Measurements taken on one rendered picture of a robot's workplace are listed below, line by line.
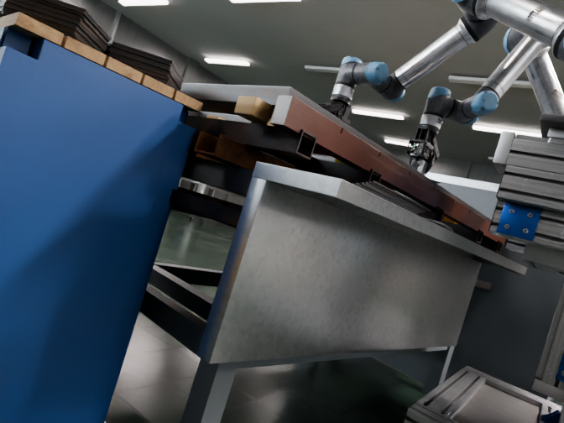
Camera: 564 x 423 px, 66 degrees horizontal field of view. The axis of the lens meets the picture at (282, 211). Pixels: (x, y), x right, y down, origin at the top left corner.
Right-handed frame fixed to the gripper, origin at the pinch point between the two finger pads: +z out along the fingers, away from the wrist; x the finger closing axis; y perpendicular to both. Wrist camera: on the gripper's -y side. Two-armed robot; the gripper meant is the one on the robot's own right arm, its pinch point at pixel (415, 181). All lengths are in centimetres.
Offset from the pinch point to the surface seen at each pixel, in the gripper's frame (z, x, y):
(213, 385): 66, 11, 83
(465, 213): 6.1, 16.3, -13.0
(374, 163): 7, 16, 56
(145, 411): 86, -14, 79
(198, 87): 2, -20, 88
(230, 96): 3, -7, 88
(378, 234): 24, 20, 51
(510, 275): 23, 23, -71
